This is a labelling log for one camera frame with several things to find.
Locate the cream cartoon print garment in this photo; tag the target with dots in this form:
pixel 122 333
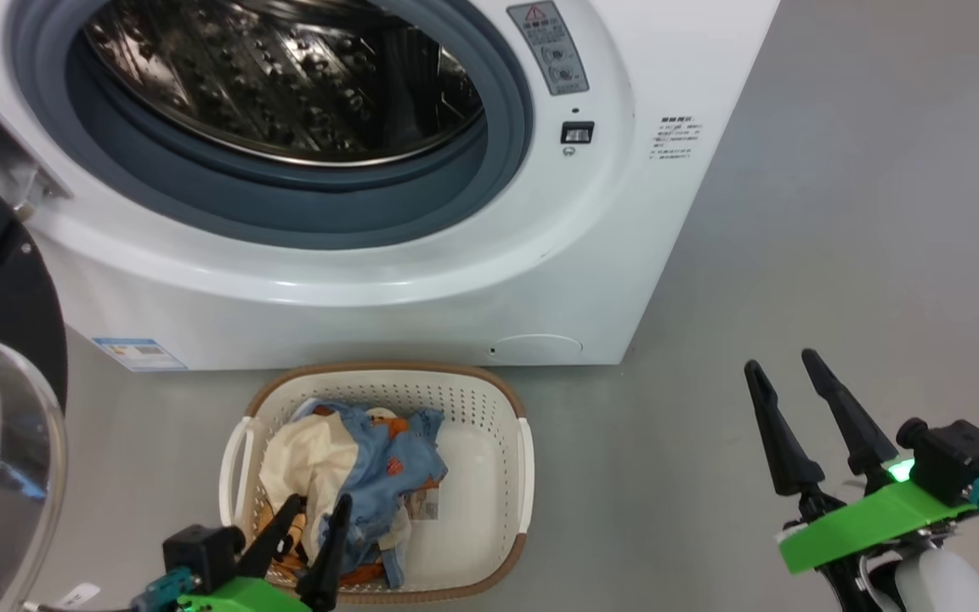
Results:
pixel 307 467

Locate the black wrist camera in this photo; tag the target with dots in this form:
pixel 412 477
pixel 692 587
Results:
pixel 957 459
pixel 200 552

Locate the white washing machine body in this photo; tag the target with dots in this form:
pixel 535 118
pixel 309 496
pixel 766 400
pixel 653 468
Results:
pixel 455 280

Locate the blue energy label sticker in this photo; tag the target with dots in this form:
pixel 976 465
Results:
pixel 139 354

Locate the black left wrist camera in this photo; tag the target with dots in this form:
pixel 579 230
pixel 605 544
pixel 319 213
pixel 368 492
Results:
pixel 200 552

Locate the black door latch socket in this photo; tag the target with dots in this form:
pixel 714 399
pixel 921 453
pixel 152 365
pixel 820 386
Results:
pixel 577 133

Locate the blue denim garment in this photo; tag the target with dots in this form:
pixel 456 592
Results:
pixel 387 463

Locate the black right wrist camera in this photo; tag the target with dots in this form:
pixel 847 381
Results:
pixel 957 459

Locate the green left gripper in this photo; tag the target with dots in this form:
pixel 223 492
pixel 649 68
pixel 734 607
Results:
pixel 234 599

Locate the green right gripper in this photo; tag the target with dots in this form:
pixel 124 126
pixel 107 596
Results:
pixel 872 523

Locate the paper basket label sticker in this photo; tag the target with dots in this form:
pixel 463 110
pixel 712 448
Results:
pixel 423 505

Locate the cream perforated laundry basket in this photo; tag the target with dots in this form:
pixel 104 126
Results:
pixel 472 476

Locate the round white filter cover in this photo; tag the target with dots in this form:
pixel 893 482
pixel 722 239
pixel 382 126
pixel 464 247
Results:
pixel 536 348

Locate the washing machine drum opening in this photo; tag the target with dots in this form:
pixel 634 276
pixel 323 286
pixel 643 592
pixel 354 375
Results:
pixel 285 76

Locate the grey warning sticker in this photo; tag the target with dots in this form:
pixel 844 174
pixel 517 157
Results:
pixel 551 47

